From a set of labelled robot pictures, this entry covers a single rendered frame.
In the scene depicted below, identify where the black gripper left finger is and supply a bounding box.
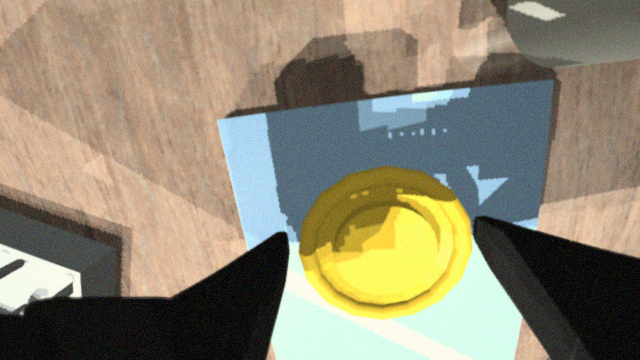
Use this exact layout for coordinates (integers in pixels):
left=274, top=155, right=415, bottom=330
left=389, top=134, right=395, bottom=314
left=24, top=231, right=290, bottom=360

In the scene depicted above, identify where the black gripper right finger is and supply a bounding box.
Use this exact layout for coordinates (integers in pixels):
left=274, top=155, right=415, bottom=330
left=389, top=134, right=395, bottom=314
left=473, top=216, right=640, bottom=360

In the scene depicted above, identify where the yellow plate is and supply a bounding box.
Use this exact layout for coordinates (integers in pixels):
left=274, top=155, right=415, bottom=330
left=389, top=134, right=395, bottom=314
left=298, top=166, right=472, bottom=319

